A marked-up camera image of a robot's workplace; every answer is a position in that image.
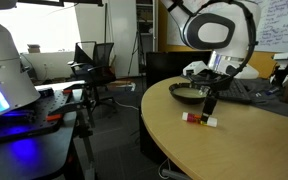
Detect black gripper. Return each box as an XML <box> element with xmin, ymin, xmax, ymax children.
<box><xmin>187</xmin><ymin>69</ymin><xmax>234</xmax><ymax>124</ymax></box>

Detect dark ceramic bowl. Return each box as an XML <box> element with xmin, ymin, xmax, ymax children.
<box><xmin>168</xmin><ymin>82</ymin><xmax>208</xmax><ymax>106</ymax></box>

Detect black computer keyboard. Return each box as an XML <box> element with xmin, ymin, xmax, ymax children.
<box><xmin>217</xmin><ymin>78</ymin><xmax>253</xmax><ymax>105</ymax></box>

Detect black computer monitor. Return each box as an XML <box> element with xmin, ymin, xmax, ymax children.
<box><xmin>146</xmin><ymin>50</ymin><xmax>215</xmax><ymax>89</ymax></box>

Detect blue pen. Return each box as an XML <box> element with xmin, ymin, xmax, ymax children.
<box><xmin>265</xmin><ymin>87</ymin><xmax>281</xmax><ymax>96</ymax></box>

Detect grey cloth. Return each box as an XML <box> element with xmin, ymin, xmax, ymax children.
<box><xmin>180</xmin><ymin>74</ymin><xmax>288</xmax><ymax>121</ymax></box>

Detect grey table foot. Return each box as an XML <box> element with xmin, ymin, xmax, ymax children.
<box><xmin>161</xmin><ymin>168</ymin><xmax>193</xmax><ymax>180</ymax></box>

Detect black device under white box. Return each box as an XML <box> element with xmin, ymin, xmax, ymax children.
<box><xmin>269</xmin><ymin>58</ymin><xmax>288</xmax><ymax>88</ymax></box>

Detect white clutter on floor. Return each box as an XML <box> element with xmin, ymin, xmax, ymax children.
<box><xmin>115</xmin><ymin>81</ymin><xmax>137</xmax><ymax>92</ymax></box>

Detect white flat box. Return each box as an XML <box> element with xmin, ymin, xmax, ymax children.
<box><xmin>273</xmin><ymin>52</ymin><xmax>288</xmax><ymax>61</ymax></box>

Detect black tripod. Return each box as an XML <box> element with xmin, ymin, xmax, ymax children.
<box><xmin>127</xmin><ymin>30</ymin><xmax>145</xmax><ymax>77</ymax></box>

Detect white shelf unit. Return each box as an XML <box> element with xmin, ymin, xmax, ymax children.
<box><xmin>135</xmin><ymin>0</ymin><xmax>158</xmax><ymax>73</ymax></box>

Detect black mesh office chair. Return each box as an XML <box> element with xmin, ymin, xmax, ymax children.
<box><xmin>71</xmin><ymin>42</ymin><xmax>118</xmax><ymax>113</ymax></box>

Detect black bar clamp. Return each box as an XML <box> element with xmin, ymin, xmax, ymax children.
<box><xmin>47</xmin><ymin>94</ymin><xmax>93</xmax><ymax>118</ymax></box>

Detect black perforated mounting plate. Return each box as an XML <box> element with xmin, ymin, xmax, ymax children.
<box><xmin>0</xmin><ymin>88</ymin><xmax>85</xmax><ymax>146</ymax></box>

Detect black robot cart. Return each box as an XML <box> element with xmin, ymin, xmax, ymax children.
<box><xmin>0</xmin><ymin>111</ymin><xmax>97</xmax><ymax>180</ymax></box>

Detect small cardboard box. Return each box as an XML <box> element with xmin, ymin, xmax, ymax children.
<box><xmin>27</xmin><ymin>43</ymin><xmax>42</xmax><ymax>54</ymax></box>

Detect black overhead bar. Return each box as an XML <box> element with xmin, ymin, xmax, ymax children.
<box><xmin>7</xmin><ymin>0</ymin><xmax>104</xmax><ymax>8</ymax></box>

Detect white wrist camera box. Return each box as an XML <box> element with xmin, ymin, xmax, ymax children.
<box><xmin>182</xmin><ymin>61</ymin><xmax>211</xmax><ymax>77</ymax></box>

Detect white cable under table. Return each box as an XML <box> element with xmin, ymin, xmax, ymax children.
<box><xmin>157</xmin><ymin>158</ymin><xmax>172</xmax><ymax>180</ymax></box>

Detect white floor cable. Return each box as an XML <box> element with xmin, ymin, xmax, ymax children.
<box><xmin>113</xmin><ymin>99</ymin><xmax>140</xmax><ymax>112</ymax></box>

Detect written-on wall whiteboard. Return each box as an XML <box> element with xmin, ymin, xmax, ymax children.
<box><xmin>166</xmin><ymin>0</ymin><xmax>288</xmax><ymax>54</ymax></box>

